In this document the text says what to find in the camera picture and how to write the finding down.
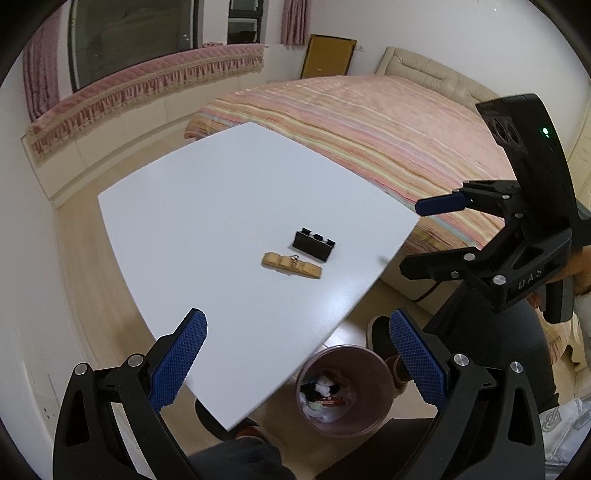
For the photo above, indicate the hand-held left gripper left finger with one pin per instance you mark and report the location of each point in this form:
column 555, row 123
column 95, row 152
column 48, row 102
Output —
column 180, row 364

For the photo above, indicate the person's left leg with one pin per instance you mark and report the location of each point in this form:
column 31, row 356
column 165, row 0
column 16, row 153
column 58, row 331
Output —
column 240, row 461

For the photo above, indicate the person's leg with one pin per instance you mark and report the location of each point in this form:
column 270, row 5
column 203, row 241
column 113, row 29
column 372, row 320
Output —
column 240, row 461
column 508, row 350

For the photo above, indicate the wooden clothespin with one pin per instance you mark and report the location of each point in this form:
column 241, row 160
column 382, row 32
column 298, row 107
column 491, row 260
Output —
column 288, row 264

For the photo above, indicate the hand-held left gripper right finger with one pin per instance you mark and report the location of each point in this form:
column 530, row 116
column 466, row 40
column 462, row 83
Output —
column 418, row 364

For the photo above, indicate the red printed carton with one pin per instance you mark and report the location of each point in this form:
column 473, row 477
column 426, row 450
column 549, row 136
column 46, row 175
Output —
column 331, row 402

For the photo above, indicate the narrow dark window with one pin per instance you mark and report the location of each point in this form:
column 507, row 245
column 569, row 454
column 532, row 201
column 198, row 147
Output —
column 244, row 23

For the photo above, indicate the beige padded headboard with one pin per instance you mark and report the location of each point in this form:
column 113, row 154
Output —
column 438, row 69

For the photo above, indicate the white plastic bag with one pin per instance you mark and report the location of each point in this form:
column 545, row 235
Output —
column 332, row 414

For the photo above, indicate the white printed garment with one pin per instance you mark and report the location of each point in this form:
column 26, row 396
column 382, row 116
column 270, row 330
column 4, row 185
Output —
column 563, row 424

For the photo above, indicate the white window seat cabinet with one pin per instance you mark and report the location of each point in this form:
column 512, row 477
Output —
column 115, row 134

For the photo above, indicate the black binder clip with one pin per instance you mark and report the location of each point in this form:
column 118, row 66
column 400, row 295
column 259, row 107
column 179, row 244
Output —
column 314, row 247

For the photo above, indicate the person's right hand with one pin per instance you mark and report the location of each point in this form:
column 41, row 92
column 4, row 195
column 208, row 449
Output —
column 582, row 272

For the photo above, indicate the large dark window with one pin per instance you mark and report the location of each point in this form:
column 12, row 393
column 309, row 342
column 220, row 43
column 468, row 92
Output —
column 134, row 37

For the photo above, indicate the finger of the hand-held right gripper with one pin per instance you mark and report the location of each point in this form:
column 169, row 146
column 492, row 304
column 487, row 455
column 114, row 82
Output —
column 434, row 267
column 438, row 204

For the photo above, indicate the person's right leg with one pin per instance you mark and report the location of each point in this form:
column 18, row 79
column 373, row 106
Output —
column 508, row 350

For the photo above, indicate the brown wooden board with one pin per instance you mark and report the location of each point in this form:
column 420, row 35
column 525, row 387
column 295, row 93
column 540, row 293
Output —
column 328, row 57

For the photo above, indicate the pink curtain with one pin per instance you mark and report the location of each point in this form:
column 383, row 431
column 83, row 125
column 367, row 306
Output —
column 41, row 78
column 295, row 23

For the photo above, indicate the person's right shoe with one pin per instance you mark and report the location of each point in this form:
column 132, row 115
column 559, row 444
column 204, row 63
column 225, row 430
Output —
column 378, row 332

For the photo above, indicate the purple trash bin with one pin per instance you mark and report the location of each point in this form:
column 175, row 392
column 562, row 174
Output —
column 364, row 364

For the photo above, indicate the pink fringed window cushion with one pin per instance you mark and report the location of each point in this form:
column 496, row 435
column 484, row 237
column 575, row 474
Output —
column 138, row 78

